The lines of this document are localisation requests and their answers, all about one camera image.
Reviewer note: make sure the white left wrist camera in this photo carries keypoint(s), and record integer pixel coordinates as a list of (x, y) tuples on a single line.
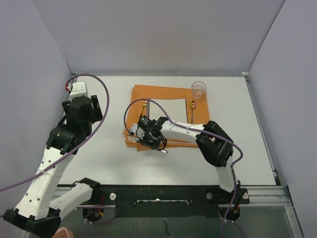
[(76, 89)]

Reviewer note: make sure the pink plastic bin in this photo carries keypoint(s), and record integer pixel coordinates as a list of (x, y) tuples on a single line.
[(64, 233)]

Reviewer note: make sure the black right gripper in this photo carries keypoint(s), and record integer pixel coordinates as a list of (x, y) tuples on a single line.
[(142, 139)]

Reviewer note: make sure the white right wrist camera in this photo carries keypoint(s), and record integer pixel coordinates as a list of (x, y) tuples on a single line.
[(133, 130)]

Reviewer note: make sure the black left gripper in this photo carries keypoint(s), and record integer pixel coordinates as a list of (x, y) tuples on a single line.
[(96, 115)]

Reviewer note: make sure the iridescent ornate teaspoon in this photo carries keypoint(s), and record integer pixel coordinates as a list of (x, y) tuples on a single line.
[(192, 107)]

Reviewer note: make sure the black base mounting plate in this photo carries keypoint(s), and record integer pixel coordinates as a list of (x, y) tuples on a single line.
[(164, 201)]

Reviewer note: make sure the clear drinking glass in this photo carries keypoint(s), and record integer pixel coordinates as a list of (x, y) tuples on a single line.
[(198, 89)]

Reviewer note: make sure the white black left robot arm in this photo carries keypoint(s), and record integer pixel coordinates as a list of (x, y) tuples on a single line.
[(37, 212)]

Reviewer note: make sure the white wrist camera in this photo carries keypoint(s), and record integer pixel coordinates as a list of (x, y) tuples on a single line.
[(76, 89), (133, 130)]

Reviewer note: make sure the white square plate black rim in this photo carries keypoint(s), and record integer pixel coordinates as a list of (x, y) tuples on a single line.
[(175, 108)]

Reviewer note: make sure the gold spoon dark handle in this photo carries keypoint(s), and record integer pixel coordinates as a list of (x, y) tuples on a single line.
[(144, 105)]

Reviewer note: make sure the orange cloth napkin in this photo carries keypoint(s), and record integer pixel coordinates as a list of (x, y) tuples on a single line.
[(201, 112)]

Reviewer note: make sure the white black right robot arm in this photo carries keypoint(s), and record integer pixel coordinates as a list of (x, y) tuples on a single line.
[(215, 145)]

